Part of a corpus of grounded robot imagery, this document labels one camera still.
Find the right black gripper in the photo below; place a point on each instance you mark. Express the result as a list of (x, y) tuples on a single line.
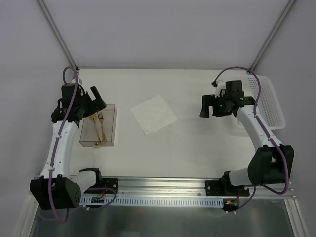
[(213, 105)]

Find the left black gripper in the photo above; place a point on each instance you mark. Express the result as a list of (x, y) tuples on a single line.
[(91, 104)]

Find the gold fork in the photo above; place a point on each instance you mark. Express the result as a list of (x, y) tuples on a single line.
[(101, 120)]

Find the gold spoon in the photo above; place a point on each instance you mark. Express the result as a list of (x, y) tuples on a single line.
[(93, 119)]

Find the white paper napkin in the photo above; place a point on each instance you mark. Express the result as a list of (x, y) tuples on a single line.
[(153, 115)]

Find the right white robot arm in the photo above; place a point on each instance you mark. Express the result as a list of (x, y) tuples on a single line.
[(271, 164)]

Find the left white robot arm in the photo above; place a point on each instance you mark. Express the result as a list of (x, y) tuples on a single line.
[(54, 189)]

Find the clear plastic utensil tray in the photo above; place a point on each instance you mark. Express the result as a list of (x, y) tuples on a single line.
[(88, 135)]

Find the white perforated plastic basket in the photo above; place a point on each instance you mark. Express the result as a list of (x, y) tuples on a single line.
[(268, 104)]

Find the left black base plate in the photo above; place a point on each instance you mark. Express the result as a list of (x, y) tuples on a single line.
[(112, 183)]

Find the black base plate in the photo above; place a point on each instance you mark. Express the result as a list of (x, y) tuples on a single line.
[(217, 188), (112, 183)]

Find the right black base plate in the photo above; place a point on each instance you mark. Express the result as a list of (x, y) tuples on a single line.
[(217, 188)]

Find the aluminium mounting rail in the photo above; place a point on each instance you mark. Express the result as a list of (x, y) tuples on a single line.
[(180, 188)]

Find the white slotted cable duct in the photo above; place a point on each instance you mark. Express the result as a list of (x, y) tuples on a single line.
[(153, 201)]

